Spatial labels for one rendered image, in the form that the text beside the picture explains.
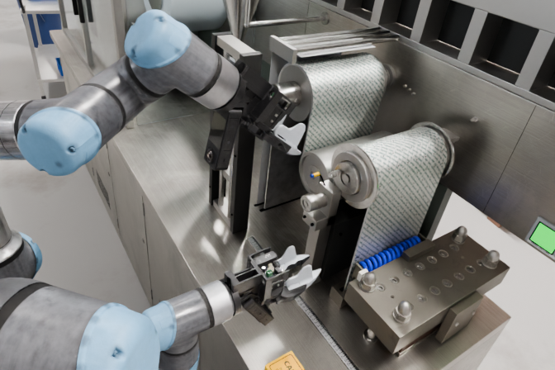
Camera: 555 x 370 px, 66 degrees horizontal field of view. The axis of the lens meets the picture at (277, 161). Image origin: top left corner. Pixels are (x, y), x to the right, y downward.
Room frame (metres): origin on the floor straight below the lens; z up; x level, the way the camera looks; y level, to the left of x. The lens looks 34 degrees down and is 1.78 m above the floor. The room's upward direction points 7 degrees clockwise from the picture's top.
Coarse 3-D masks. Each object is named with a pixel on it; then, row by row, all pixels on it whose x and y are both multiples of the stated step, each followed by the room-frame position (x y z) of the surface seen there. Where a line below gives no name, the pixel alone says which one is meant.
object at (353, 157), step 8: (344, 152) 0.78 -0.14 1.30; (352, 152) 0.77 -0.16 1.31; (336, 160) 0.80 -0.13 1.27; (344, 160) 0.79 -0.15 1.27; (352, 160) 0.76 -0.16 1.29; (360, 160) 0.75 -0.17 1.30; (360, 168) 0.74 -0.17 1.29; (368, 176) 0.72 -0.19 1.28; (336, 184) 0.78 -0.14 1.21; (368, 184) 0.72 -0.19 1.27; (360, 192) 0.73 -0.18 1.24; (368, 192) 0.72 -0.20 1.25; (352, 200) 0.74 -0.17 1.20; (360, 200) 0.72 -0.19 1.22
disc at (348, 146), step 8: (344, 144) 0.80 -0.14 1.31; (352, 144) 0.78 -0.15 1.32; (336, 152) 0.81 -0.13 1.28; (360, 152) 0.76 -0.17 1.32; (368, 160) 0.74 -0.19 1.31; (368, 168) 0.73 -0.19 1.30; (376, 176) 0.72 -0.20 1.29; (376, 184) 0.71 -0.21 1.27; (376, 192) 0.71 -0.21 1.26; (344, 200) 0.77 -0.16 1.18; (368, 200) 0.72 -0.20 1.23; (360, 208) 0.73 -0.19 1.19
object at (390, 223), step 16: (416, 192) 0.81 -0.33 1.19; (432, 192) 0.85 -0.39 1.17; (384, 208) 0.75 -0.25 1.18; (400, 208) 0.79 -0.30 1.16; (416, 208) 0.83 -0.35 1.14; (368, 224) 0.73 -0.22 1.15; (384, 224) 0.76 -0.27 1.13; (400, 224) 0.80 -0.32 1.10; (416, 224) 0.84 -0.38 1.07; (368, 240) 0.74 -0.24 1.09; (384, 240) 0.77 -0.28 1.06; (400, 240) 0.81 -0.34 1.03; (368, 256) 0.75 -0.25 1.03
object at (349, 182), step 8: (336, 168) 0.78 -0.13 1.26; (344, 168) 0.76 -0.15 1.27; (352, 168) 0.74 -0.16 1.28; (344, 176) 0.76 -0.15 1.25; (352, 176) 0.74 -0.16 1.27; (360, 176) 0.74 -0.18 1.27; (344, 184) 0.75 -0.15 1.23; (352, 184) 0.74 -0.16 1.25; (360, 184) 0.73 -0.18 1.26; (344, 192) 0.75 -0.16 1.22; (352, 192) 0.73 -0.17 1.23
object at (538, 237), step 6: (540, 228) 0.73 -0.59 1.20; (546, 228) 0.72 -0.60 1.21; (534, 234) 0.73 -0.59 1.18; (540, 234) 0.73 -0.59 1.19; (546, 234) 0.72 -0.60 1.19; (552, 234) 0.71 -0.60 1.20; (534, 240) 0.73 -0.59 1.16; (540, 240) 0.72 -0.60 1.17; (546, 240) 0.71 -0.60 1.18; (552, 240) 0.71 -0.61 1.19; (546, 246) 0.71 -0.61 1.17; (552, 246) 0.70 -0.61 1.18; (552, 252) 0.70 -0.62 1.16
